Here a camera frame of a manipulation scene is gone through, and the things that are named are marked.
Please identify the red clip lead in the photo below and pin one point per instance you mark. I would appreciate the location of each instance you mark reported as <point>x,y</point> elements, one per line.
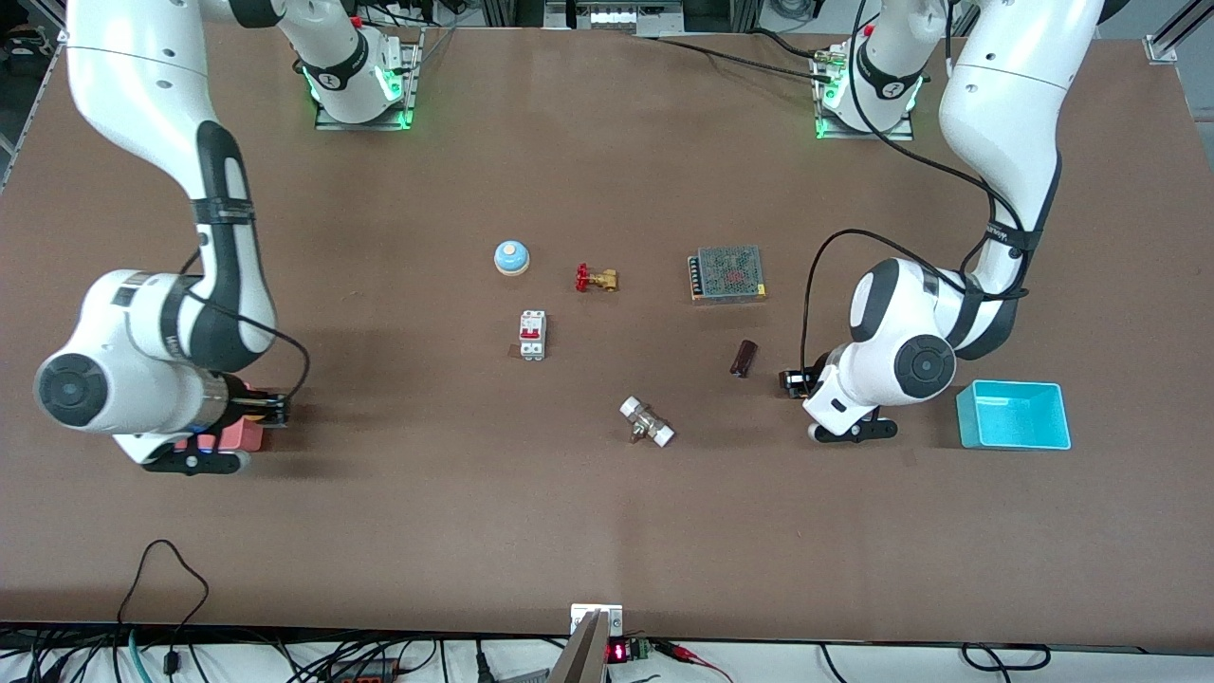
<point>683,652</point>

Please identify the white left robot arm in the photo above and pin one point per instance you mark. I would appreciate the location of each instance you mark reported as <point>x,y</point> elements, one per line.
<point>901,313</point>

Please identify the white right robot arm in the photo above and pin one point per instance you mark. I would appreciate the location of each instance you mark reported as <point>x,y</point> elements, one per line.
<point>142,360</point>

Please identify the white-ended metal valve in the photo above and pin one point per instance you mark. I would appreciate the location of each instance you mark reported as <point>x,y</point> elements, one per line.
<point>647,422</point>

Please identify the pink plastic box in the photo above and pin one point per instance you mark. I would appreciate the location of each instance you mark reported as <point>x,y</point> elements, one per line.
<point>245,436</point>

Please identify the grey white control device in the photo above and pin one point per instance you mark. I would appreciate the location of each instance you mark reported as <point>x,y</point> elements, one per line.
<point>607,17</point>

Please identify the metal mesh power supply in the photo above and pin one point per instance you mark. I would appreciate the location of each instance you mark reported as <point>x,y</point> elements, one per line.
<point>730,275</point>

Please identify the cyan plastic box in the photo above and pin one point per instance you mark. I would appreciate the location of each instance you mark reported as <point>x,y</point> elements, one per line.
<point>1015,422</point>

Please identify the blue dome bell button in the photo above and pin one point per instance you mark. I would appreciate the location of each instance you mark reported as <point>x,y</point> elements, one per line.
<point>511,261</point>

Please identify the grey camera pole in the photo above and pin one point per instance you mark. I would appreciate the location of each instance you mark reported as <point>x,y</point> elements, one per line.
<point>580,659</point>

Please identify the black power strip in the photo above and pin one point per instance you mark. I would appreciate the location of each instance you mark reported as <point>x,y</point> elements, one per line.
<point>365,672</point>

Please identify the aluminium frame profile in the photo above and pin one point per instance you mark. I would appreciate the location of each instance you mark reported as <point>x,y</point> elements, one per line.
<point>1171,43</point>

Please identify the red LED display module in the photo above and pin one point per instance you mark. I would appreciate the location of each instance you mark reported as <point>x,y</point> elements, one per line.
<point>618,652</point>

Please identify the white camera bracket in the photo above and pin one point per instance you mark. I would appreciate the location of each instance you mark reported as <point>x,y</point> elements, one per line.
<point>580,617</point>

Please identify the white red circuit breaker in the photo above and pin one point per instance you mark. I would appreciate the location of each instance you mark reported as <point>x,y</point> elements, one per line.
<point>532,337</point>

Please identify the dark brown capacitor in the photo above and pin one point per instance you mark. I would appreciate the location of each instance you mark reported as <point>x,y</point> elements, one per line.
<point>744,359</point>

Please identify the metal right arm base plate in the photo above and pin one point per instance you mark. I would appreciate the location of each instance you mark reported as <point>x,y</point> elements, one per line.
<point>332,119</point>

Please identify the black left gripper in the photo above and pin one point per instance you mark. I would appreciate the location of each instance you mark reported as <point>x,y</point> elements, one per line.
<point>795,381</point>

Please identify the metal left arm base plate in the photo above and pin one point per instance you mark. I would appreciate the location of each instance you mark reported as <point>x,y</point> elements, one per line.
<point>901,133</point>

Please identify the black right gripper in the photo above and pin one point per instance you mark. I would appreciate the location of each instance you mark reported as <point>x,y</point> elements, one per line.
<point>264,409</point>

